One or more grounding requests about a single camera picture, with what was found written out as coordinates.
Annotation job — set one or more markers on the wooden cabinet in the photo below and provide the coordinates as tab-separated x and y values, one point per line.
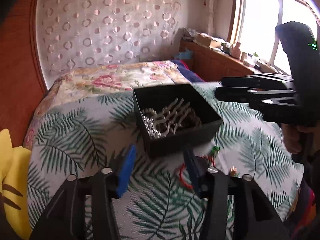
211	65

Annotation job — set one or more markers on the pink ceramic jar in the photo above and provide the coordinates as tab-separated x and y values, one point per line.
235	50

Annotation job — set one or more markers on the palm leaf print cloth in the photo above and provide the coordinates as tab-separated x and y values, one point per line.
81	137

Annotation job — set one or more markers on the person's right hand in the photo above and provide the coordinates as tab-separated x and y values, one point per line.
292	136

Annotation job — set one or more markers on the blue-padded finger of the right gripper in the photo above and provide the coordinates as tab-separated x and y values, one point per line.
259	81

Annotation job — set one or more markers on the cardboard box on cabinet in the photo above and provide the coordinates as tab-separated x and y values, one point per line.
207	41

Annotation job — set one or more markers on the circle pattern lace curtain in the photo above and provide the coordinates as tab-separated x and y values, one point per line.
86	33

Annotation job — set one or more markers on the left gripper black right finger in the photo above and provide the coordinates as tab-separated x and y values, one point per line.
254	215

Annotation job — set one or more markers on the floral quilt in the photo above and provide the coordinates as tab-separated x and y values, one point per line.
88	82

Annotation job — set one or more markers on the yellow plush toy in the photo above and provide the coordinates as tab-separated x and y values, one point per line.
14	173

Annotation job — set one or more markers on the green gem silver pendant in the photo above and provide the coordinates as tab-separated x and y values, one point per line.
214	151

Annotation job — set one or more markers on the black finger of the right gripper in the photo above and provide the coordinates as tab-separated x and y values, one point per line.
248	95

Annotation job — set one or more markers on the navy blue blanket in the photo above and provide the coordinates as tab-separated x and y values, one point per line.
186	72

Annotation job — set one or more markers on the black cardboard jewelry box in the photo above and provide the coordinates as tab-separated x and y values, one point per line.
171	117

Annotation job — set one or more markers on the window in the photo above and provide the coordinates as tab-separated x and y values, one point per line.
254	22

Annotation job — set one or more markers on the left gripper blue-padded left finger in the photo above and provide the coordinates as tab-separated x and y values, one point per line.
64	216

